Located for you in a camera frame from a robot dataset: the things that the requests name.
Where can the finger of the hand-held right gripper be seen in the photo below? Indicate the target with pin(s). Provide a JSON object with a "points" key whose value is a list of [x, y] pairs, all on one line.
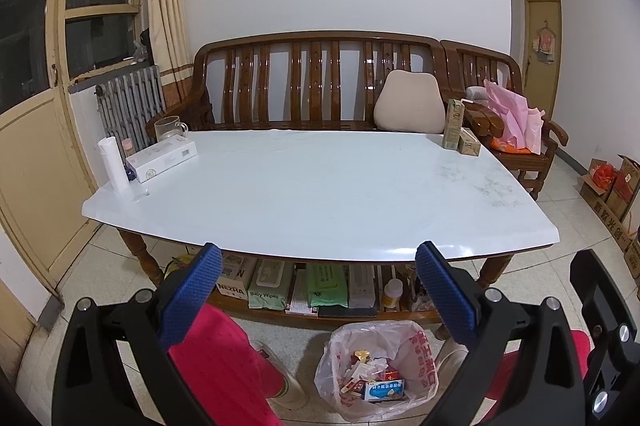
{"points": [[607, 356]]}

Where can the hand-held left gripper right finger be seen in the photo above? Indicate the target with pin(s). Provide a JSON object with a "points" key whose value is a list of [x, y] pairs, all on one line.
{"points": [[445, 293]]}

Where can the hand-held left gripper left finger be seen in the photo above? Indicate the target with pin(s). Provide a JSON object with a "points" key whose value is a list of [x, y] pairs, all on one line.
{"points": [[192, 293]]}

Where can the white plastic bag red print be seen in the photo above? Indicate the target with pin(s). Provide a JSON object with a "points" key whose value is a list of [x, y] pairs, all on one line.
{"points": [[420, 356]]}

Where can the white tissue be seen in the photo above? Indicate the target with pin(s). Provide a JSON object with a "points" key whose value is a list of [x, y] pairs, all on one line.
{"points": [[378, 367]]}

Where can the dark red box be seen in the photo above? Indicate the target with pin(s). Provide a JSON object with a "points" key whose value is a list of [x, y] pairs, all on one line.
{"points": [[389, 376]]}

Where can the yellow snack wrapper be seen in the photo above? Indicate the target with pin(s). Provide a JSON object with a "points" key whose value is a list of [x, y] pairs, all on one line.
{"points": [[361, 355]]}

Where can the blue white medicine box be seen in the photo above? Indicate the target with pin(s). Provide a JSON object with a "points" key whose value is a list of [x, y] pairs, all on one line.
{"points": [[382, 391]]}

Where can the red cigarette pack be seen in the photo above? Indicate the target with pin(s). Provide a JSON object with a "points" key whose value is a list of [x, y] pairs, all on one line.
{"points": [[350, 390]]}

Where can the clear plastic container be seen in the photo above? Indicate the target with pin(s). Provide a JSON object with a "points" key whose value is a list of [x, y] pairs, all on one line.
{"points": [[422, 298]]}

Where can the person's right leg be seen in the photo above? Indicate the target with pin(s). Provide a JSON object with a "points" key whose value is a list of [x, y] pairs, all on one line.
{"points": [[575, 346]]}

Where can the person's leg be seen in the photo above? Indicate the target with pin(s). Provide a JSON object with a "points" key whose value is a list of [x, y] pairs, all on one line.
{"points": [[215, 366], [575, 346]]}

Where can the printed cardboard box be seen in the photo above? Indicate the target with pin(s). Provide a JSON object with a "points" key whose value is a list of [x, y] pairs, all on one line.
{"points": [[235, 278]]}

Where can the white pill bottle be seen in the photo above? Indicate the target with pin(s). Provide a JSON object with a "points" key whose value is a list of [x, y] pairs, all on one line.
{"points": [[392, 296]]}

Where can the cream slipper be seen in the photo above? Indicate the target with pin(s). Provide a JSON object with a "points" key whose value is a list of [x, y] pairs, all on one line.
{"points": [[285, 381], [450, 353]]}

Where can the white-topped wooden table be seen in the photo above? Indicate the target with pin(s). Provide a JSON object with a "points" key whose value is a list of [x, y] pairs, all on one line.
{"points": [[500, 266]]}

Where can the person's left leg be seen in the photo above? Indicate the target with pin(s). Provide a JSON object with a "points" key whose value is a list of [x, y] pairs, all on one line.
{"points": [[215, 366]]}

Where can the pale green wipes pack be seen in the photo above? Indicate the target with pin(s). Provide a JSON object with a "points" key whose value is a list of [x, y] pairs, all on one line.
{"points": [[270, 286]]}

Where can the white carton box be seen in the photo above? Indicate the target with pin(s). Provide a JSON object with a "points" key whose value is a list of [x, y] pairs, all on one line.
{"points": [[361, 286]]}

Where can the red white flat box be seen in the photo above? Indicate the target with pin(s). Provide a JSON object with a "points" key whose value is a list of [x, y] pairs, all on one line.
{"points": [[300, 301]]}

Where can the small dark blue bottle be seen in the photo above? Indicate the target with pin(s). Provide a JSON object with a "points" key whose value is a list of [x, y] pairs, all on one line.
{"points": [[131, 173]]}

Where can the long white box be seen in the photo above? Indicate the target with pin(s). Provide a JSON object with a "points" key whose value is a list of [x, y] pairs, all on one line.
{"points": [[160, 160]]}

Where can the small beige carton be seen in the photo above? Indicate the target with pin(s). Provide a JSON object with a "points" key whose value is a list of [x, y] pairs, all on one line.
{"points": [[469, 144]]}

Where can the white tube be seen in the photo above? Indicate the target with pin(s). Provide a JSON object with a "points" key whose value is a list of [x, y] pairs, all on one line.
{"points": [[112, 164]]}

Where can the row of cardboard boxes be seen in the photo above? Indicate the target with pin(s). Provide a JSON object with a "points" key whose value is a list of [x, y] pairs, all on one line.
{"points": [[625, 201]]}

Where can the orange cloth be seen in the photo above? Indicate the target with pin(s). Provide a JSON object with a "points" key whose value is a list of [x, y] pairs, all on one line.
{"points": [[505, 146]]}

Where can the glass mug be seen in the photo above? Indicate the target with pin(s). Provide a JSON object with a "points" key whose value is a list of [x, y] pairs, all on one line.
{"points": [[167, 130]]}

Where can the tall beige drink carton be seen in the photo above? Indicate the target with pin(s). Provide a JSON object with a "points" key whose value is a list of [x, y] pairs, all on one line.
{"points": [[452, 126]]}

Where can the pink plastic bag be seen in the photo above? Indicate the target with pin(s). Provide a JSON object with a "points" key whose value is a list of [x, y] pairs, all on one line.
{"points": [[515, 116]]}

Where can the beige cushion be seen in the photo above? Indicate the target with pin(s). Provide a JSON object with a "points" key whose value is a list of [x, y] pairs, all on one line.
{"points": [[410, 104]]}

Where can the grey radiator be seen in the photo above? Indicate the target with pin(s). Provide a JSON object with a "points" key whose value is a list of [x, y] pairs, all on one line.
{"points": [[132, 106]]}

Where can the beige balcony door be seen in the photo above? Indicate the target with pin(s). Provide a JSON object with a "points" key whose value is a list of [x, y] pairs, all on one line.
{"points": [[35, 156]]}

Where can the wooden slatted sofa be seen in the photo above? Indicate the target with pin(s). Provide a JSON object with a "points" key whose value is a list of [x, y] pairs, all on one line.
{"points": [[300, 81]]}

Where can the wooden armchair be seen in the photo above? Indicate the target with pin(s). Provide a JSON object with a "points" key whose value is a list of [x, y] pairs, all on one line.
{"points": [[505, 61]]}

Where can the yellow wooden door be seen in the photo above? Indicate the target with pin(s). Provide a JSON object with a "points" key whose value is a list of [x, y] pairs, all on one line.
{"points": [[542, 71]]}

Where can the hanging clothes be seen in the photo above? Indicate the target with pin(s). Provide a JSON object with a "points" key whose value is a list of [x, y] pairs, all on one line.
{"points": [[545, 44]]}

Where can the beige patterned curtain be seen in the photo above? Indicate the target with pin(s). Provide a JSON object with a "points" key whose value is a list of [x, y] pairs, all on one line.
{"points": [[167, 6]]}

